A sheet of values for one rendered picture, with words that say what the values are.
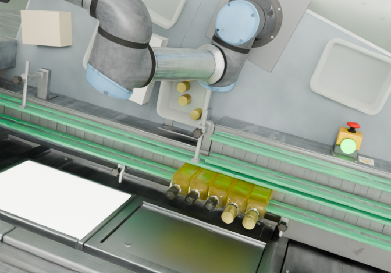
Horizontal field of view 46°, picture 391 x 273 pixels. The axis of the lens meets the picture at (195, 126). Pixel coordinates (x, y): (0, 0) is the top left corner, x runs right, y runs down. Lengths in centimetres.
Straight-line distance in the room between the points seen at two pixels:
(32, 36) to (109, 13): 83
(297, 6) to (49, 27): 86
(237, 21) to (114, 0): 42
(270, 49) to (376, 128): 42
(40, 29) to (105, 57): 79
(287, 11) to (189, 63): 43
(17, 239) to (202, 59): 67
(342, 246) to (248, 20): 76
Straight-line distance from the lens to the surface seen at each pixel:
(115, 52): 100
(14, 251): 127
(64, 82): 183
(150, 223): 139
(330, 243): 155
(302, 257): 151
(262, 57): 152
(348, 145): 146
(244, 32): 129
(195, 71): 122
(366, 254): 156
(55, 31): 174
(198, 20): 158
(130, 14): 99
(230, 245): 138
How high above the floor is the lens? 226
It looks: 67 degrees down
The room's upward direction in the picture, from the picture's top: 127 degrees counter-clockwise
